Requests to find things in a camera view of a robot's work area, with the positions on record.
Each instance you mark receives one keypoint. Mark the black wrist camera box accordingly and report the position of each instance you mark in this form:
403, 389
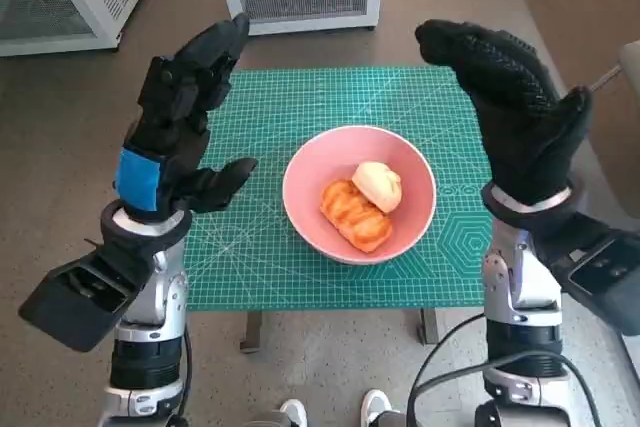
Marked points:
600, 277
75, 302

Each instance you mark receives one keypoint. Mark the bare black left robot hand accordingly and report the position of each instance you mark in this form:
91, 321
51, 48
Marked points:
175, 117

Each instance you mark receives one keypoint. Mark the white left foot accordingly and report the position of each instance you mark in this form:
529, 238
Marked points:
294, 412

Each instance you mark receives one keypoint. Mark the grey table leg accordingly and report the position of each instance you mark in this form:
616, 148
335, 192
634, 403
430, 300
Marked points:
429, 324
252, 332

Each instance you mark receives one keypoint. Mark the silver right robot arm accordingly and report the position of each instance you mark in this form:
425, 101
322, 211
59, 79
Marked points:
525, 292

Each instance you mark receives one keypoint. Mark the white right foot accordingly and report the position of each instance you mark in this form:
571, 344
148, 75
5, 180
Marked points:
375, 404

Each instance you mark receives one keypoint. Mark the pink bowl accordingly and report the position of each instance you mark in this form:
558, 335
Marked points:
310, 172

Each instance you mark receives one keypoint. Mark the round toy bread bun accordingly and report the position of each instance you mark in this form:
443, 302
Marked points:
377, 184

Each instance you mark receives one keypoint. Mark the white foot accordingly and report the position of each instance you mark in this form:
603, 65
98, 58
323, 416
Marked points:
375, 404
294, 412

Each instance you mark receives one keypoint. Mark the long braided toy bread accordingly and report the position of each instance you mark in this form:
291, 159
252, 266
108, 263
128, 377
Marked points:
350, 217

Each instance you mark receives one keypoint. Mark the green cutting mat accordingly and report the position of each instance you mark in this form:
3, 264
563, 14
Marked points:
280, 107

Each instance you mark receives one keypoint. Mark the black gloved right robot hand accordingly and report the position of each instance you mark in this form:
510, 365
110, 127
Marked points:
520, 122

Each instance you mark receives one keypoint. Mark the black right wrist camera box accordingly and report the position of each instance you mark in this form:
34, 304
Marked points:
600, 277

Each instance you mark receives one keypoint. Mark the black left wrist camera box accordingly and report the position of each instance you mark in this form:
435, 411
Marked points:
75, 302

